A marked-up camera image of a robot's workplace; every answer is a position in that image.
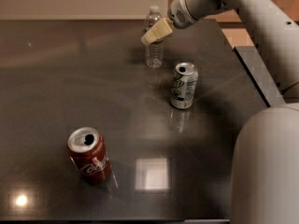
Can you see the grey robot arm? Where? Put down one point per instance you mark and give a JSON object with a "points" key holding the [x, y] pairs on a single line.
{"points": [[265, 168]]}

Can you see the grey side table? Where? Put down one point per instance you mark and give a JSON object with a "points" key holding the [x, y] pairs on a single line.
{"points": [[259, 75]]}

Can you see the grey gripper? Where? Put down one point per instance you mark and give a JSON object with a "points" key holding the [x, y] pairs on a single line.
{"points": [[178, 13]]}

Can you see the red cola can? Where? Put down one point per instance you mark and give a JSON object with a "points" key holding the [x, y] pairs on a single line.
{"points": [[86, 148]]}

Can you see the green white soda can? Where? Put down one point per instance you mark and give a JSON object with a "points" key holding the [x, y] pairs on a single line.
{"points": [[183, 85]]}

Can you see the clear plastic water bottle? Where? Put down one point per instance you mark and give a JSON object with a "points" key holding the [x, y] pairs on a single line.
{"points": [[154, 53]]}

